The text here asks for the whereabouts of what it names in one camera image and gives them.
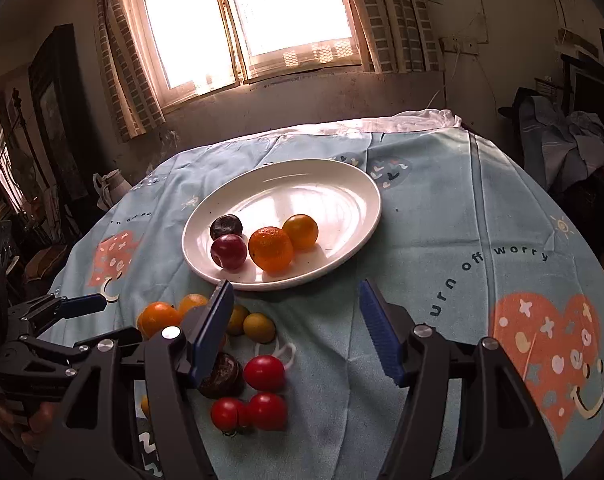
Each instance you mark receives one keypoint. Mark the white oval plate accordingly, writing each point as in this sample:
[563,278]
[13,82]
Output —
[302,190]

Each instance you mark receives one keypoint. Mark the large orange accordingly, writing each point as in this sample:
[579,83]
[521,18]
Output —
[271,249]

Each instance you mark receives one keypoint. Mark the dark purple plum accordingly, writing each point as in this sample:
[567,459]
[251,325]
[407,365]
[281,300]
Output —
[224,375]
[227,226]

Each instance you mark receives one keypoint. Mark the red tomato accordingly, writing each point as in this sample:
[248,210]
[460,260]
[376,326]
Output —
[264,372]
[268,411]
[227,414]

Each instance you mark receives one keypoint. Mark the wall socket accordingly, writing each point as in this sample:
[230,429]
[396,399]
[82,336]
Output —
[459,44]

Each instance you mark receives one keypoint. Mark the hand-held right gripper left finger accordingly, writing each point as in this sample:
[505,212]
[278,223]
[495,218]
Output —
[213,332]

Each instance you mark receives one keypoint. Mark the small yellow-orange citrus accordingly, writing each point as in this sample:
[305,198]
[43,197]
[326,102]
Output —
[300,231]

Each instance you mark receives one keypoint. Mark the white lace curtain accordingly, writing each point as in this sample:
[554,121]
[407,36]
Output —
[307,55]

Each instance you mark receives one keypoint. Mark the yellow-green citrus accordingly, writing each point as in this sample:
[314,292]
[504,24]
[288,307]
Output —
[259,327]
[238,320]

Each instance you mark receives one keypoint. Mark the light blue printed tablecloth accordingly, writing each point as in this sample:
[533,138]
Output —
[431,260]

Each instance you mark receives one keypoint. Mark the white jug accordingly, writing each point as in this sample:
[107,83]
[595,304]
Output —
[113,186]

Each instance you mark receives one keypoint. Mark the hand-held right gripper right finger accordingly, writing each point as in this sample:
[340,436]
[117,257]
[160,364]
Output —
[379,335]

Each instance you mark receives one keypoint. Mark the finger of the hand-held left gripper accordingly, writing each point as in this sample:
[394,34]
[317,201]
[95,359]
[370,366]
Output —
[84,305]
[107,342]

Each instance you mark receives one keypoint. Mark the person's left hand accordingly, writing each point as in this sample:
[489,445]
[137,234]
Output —
[34,422]

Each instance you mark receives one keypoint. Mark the white sheet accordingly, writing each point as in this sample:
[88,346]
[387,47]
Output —
[416,119]

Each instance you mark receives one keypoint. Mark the red plum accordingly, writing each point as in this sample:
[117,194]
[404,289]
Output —
[228,252]

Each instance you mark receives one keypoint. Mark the window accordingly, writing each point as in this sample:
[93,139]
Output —
[192,20]

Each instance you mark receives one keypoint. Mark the dark framed picture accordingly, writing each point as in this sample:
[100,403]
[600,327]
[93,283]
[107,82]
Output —
[57,110]

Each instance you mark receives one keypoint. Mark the black monitor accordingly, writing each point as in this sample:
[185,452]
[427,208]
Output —
[599,95]

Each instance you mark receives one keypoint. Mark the pile of clothes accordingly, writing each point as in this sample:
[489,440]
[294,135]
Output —
[556,140]

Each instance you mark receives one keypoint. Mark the brown seat cushion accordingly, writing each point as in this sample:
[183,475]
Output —
[43,265]

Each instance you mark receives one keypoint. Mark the checked curtain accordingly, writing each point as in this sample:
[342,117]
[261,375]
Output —
[401,20]
[124,85]

